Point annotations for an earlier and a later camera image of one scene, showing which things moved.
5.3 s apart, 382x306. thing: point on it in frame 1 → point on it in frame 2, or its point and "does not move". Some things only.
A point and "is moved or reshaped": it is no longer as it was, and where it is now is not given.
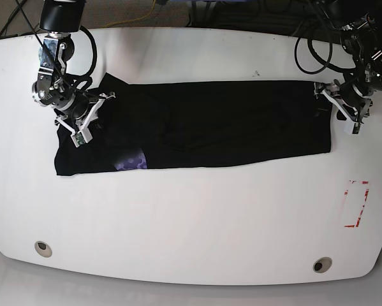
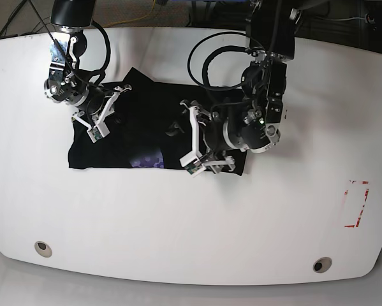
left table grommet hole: [43, 248] does not move
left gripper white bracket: [83, 134] → [99, 128]
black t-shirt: [164, 125] is moved or reshaped
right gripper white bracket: [352, 125] → [196, 154]
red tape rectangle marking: [359, 218] does not move
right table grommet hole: [322, 264] does not move
